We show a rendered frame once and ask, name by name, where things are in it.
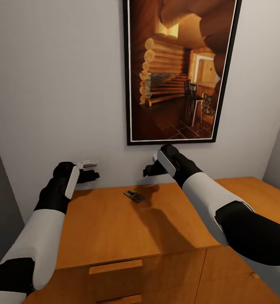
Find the picture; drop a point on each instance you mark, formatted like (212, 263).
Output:
(177, 58)

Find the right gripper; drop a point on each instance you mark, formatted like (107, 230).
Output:
(152, 170)

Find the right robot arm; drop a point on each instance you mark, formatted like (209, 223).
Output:
(229, 219)

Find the mousetrap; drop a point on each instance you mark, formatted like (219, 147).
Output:
(134, 196)

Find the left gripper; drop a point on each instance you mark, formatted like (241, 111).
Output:
(89, 175)

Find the cabinet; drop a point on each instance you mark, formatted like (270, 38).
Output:
(115, 251)

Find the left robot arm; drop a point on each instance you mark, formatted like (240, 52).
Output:
(30, 263)

